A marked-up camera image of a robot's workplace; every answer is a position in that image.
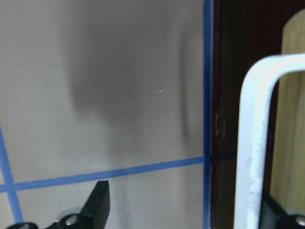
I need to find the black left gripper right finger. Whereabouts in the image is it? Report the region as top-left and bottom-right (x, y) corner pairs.
(259, 189), (288, 229)

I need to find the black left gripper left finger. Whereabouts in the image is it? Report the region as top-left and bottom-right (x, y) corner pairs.
(80, 181), (110, 229)

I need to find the light wooden drawer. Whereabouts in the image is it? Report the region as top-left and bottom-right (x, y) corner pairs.
(233, 10), (305, 229)

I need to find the dark wooden drawer cabinet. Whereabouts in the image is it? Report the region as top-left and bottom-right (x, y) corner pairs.
(210, 0), (305, 229)

